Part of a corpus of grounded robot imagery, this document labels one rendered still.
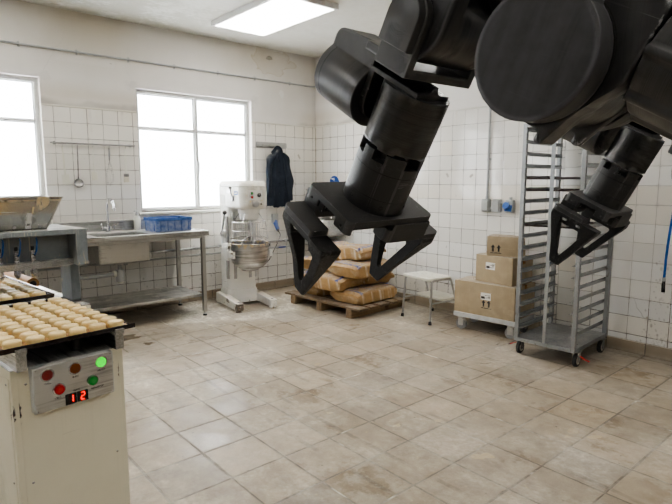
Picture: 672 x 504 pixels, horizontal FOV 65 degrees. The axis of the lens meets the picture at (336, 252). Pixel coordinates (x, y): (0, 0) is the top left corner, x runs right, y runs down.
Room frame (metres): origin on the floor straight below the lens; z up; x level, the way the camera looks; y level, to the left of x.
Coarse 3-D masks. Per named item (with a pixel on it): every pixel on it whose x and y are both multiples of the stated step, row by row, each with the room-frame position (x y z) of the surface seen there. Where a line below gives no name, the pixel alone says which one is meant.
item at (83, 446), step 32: (32, 352) 1.65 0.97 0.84; (64, 352) 1.65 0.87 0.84; (0, 384) 1.54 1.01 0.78; (0, 416) 1.56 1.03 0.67; (32, 416) 1.51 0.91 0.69; (64, 416) 1.58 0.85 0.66; (96, 416) 1.65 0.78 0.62; (0, 448) 1.58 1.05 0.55; (32, 448) 1.51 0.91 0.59; (64, 448) 1.57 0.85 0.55; (96, 448) 1.64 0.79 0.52; (0, 480) 1.60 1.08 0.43; (32, 480) 1.50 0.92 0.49; (64, 480) 1.57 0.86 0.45; (96, 480) 1.64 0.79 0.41; (128, 480) 1.72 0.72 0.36
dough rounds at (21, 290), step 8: (8, 280) 2.46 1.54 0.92; (0, 288) 2.28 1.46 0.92; (8, 288) 2.27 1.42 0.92; (16, 288) 2.32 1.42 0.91; (24, 288) 2.27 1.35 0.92; (32, 288) 2.27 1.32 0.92; (0, 296) 2.12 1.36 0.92; (8, 296) 2.11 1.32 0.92; (16, 296) 2.13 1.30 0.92; (24, 296) 2.13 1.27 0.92; (32, 296) 2.18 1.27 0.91
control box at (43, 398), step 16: (96, 352) 1.65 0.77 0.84; (32, 368) 1.50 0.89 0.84; (48, 368) 1.52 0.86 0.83; (64, 368) 1.56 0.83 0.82; (96, 368) 1.63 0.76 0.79; (112, 368) 1.67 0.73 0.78; (32, 384) 1.49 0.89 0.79; (48, 384) 1.52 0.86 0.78; (64, 384) 1.55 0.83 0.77; (80, 384) 1.59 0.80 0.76; (96, 384) 1.62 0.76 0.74; (112, 384) 1.66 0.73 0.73; (32, 400) 1.50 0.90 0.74; (48, 400) 1.52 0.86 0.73; (64, 400) 1.55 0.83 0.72; (80, 400) 1.58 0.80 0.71
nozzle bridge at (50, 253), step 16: (0, 240) 2.16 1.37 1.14; (16, 240) 2.20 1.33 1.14; (32, 240) 2.24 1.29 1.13; (48, 240) 2.29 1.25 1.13; (64, 240) 2.34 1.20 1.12; (80, 240) 2.31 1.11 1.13; (48, 256) 2.29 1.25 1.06; (64, 256) 2.34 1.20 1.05; (80, 256) 2.30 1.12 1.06; (0, 272) 2.11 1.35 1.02; (64, 272) 2.42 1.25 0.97; (64, 288) 2.43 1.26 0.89; (80, 288) 2.40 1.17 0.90
